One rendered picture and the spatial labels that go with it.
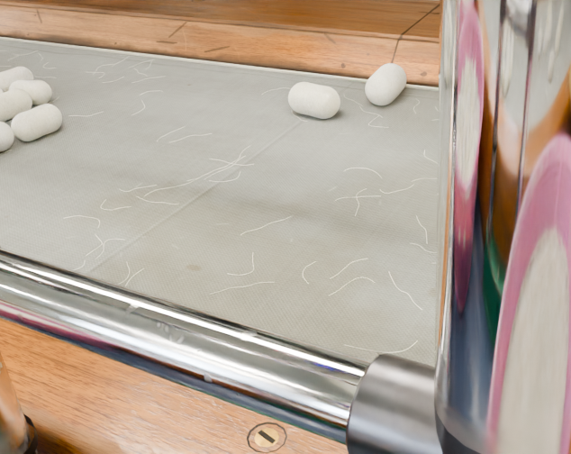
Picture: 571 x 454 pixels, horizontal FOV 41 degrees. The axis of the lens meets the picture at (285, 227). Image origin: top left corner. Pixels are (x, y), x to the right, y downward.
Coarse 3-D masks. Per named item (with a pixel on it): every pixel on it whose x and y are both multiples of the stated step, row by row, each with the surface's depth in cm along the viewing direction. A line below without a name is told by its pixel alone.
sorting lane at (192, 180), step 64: (0, 64) 64; (64, 64) 62; (128, 64) 61; (192, 64) 59; (64, 128) 51; (128, 128) 50; (192, 128) 49; (256, 128) 48; (320, 128) 47; (384, 128) 46; (0, 192) 44; (64, 192) 43; (128, 192) 42; (192, 192) 42; (256, 192) 41; (320, 192) 40; (384, 192) 40; (64, 256) 37; (128, 256) 37; (192, 256) 36; (256, 256) 36; (320, 256) 35; (384, 256) 35; (256, 320) 32; (320, 320) 31; (384, 320) 31
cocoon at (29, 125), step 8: (48, 104) 50; (24, 112) 49; (32, 112) 49; (40, 112) 49; (48, 112) 49; (56, 112) 49; (16, 120) 48; (24, 120) 48; (32, 120) 48; (40, 120) 49; (48, 120) 49; (56, 120) 49; (16, 128) 48; (24, 128) 48; (32, 128) 48; (40, 128) 49; (48, 128) 49; (56, 128) 50; (16, 136) 49; (24, 136) 48; (32, 136) 49; (40, 136) 49
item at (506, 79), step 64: (448, 0) 8; (512, 0) 7; (448, 64) 8; (512, 64) 8; (448, 128) 9; (512, 128) 8; (448, 192) 9; (512, 192) 8; (0, 256) 17; (448, 256) 10; (512, 256) 9; (64, 320) 16; (128, 320) 15; (192, 320) 14; (448, 320) 10; (512, 320) 9; (0, 384) 21; (192, 384) 14; (256, 384) 13; (320, 384) 13; (384, 384) 12; (448, 384) 11; (512, 384) 10; (0, 448) 22; (384, 448) 12; (448, 448) 11; (512, 448) 10
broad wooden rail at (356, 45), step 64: (0, 0) 72; (64, 0) 70; (128, 0) 68; (192, 0) 66; (256, 0) 64; (320, 0) 62; (384, 0) 61; (256, 64) 57; (320, 64) 55; (384, 64) 53
